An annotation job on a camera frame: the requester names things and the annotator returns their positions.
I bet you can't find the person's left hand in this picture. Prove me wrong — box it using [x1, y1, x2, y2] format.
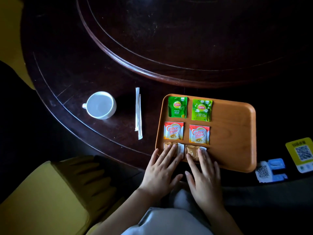
[139, 144, 184, 200]

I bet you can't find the person's right hand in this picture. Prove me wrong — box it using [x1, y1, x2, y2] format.
[185, 148, 225, 215]

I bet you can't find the person's right forearm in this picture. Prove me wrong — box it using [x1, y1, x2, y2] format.
[207, 205, 244, 235]

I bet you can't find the person's left forearm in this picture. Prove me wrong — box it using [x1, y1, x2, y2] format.
[89, 187, 163, 235]

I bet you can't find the brown sugar packet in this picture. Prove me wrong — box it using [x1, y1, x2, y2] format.
[163, 142, 185, 160]
[185, 145, 207, 162]

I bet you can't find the red creamer packet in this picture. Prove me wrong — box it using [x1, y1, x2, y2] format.
[164, 122, 184, 141]
[189, 125, 210, 145]

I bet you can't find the white paper stick packet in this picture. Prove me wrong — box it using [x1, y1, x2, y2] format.
[137, 94, 143, 140]
[135, 87, 140, 132]

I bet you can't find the wooden serving tray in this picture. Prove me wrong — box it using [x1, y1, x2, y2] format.
[155, 94, 257, 173]

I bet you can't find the person's grey clothing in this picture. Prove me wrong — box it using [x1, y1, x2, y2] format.
[121, 188, 214, 235]

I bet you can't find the light green tea bag packet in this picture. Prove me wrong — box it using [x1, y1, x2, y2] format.
[191, 99, 213, 122]

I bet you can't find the dark green tea bag packet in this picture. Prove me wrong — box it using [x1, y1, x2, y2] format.
[168, 96, 188, 119]

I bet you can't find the blue and white code sticker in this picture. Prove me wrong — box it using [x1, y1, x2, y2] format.
[255, 158, 288, 183]

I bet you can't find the white ceramic cup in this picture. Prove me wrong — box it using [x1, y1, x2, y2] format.
[82, 91, 117, 120]

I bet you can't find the yellow code sticker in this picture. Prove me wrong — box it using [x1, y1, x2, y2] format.
[285, 137, 313, 174]

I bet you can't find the yellow upholstered chair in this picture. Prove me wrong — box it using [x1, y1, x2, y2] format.
[0, 0, 36, 90]
[0, 155, 126, 235]

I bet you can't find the dark wooden turntable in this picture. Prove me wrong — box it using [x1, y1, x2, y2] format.
[75, 0, 313, 89]

